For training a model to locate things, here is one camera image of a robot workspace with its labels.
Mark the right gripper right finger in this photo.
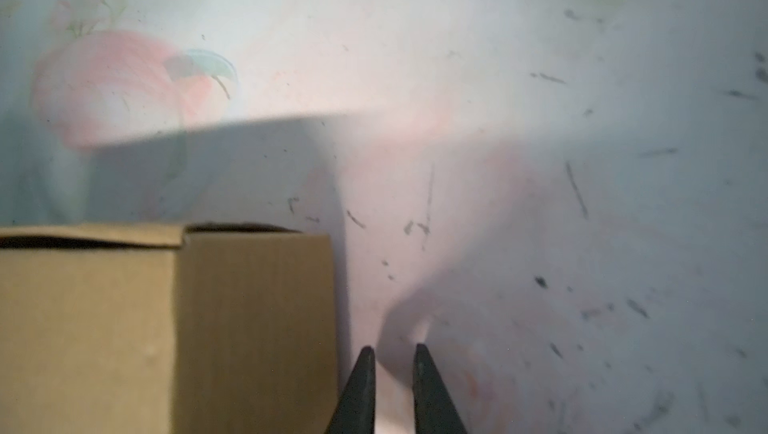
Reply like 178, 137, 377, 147
412, 343, 468, 434

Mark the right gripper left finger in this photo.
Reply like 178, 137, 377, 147
325, 346, 376, 434

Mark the brown cardboard box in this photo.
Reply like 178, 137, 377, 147
1, 224, 338, 433

